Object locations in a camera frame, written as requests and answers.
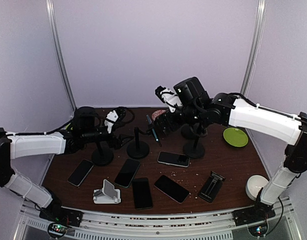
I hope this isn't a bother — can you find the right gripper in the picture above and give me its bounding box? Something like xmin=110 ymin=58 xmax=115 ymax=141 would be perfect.
xmin=154 ymin=105 xmax=204 ymax=135

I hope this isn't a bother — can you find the teal smartphone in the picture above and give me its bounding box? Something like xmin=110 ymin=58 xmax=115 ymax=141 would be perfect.
xmin=146 ymin=114 xmax=162 ymax=147

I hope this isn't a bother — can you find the black gooseneck stand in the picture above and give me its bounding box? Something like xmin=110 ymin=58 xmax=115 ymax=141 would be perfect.
xmin=182 ymin=124 xmax=205 ymax=159
xmin=91 ymin=141 xmax=114 ymax=167

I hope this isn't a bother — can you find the black stand with pink phone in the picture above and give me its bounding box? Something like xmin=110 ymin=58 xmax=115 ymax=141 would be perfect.
xmin=180 ymin=124 xmax=202 ymax=140

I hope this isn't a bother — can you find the black stand with teal phone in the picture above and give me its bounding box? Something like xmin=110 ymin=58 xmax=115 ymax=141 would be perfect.
xmin=126 ymin=127 xmax=150 ymax=160

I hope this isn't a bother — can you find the grey smartphone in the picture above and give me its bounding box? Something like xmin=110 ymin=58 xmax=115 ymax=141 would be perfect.
xmin=114 ymin=158 xmax=141 ymax=188

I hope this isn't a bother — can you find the dark smartphone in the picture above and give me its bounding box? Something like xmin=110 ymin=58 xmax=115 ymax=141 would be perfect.
xmin=157 ymin=151 xmax=190 ymax=168

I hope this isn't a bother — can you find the silver smartphone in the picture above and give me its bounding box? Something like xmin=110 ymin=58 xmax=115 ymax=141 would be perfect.
xmin=67 ymin=159 xmax=94 ymax=187

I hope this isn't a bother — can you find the blue smartphone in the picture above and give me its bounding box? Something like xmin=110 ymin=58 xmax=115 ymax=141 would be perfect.
xmin=132 ymin=177 xmax=153 ymax=210

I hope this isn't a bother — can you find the pink smartphone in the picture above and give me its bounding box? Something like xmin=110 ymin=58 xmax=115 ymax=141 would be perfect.
xmin=154 ymin=175 xmax=190 ymax=204

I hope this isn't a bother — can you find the black folding phone stand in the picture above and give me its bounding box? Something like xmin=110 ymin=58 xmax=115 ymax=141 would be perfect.
xmin=198 ymin=171 xmax=226 ymax=204

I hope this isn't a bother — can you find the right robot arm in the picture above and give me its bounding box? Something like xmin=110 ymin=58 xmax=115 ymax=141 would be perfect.
xmin=154 ymin=76 xmax=307 ymax=221

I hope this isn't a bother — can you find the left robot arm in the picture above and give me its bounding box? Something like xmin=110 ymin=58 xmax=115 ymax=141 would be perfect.
xmin=0 ymin=106 xmax=133 ymax=222

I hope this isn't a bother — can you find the white folding phone stand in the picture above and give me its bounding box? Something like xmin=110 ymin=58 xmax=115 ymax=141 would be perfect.
xmin=93 ymin=179 xmax=122 ymax=205

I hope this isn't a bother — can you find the red patterned bowl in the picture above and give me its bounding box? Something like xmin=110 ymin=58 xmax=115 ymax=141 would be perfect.
xmin=151 ymin=109 xmax=166 ymax=120

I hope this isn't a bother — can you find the green plate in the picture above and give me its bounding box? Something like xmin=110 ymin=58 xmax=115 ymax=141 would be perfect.
xmin=223 ymin=127 xmax=249 ymax=148

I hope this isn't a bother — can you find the white bowl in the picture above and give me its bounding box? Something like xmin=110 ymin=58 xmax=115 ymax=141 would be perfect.
xmin=245 ymin=175 xmax=269 ymax=201

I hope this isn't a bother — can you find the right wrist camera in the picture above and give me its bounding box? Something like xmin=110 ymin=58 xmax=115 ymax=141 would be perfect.
xmin=155 ymin=86 xmax=183 ymax=113

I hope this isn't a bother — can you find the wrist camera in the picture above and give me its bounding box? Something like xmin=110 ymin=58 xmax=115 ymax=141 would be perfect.
xmin=104 ymin=106 xmax=136 ymax=134
xmin=155 ymin=86 xmax=183 ymax=113

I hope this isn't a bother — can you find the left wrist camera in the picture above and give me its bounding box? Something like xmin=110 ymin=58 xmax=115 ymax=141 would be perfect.
xmin=104 ymin=106 xmax=136 ymax=134

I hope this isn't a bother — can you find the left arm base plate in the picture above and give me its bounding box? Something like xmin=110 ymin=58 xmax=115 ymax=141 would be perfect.
xmin=39 ymin=208 xmax=83 ymax=227

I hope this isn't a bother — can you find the front aluminium rail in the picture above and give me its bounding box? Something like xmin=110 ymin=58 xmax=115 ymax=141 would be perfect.
xmin=18 ymin=207 xmax=302 ymax=240

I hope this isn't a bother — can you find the right aluminium frame post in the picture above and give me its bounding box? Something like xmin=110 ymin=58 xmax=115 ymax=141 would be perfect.
xmin=240 ymin=0 xmax=267 ymax=96

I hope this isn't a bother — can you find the aluminium frame post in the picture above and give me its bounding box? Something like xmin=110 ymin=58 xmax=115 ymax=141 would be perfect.
xmin=45 ymin=0 xmax=77 ymax=111
xmin=240 ymin=0 xmax=267 ymax=96

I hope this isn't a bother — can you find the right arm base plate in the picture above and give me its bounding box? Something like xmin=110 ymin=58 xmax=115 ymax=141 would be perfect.
xmin=232 ymin=207 xmax=276 ymax=226

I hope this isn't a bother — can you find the left aluminium frame post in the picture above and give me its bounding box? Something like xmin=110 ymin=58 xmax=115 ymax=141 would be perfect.
xmin=45 ymin=0 xmax=77 ymax=111

